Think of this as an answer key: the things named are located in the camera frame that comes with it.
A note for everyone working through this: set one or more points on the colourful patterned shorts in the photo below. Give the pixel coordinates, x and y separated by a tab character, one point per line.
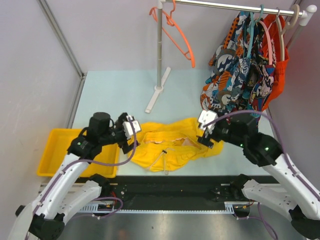
237	83

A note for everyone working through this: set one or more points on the white clothes rack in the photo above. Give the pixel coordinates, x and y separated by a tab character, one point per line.
285	16

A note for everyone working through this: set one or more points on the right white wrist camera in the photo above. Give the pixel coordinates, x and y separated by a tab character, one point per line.
205	117

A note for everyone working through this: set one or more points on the yellow plastic bin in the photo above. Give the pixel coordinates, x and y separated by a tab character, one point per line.
55	150

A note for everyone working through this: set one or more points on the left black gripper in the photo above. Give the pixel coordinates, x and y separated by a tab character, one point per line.
123	144

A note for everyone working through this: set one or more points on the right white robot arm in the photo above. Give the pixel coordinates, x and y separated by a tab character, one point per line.
300	203

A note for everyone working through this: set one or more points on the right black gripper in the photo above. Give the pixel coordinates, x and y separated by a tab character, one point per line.
206	141

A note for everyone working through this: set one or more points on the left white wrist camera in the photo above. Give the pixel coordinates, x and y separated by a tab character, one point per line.
131	126

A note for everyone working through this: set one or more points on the pink hanger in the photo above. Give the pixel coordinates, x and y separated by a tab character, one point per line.
269	43

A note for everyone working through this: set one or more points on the aluminium corner post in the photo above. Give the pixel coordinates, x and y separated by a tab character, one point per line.
81	76

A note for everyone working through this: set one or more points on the orange-red shorts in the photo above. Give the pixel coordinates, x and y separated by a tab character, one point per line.
280	65

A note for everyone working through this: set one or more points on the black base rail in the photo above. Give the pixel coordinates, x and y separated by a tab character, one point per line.
174	194

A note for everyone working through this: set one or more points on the orange plastic hanger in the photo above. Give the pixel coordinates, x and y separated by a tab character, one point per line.
165	19

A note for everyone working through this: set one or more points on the yellow shorts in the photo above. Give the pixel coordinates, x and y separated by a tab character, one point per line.
169	147

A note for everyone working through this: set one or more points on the beige wooden hanger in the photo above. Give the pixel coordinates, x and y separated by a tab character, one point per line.
287	26

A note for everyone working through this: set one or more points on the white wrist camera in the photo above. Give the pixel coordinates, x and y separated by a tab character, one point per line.
205	117
131	126

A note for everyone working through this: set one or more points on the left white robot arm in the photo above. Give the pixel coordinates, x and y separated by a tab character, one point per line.
47	215

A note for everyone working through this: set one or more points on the teal hanger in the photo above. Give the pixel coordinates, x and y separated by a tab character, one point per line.
249	31

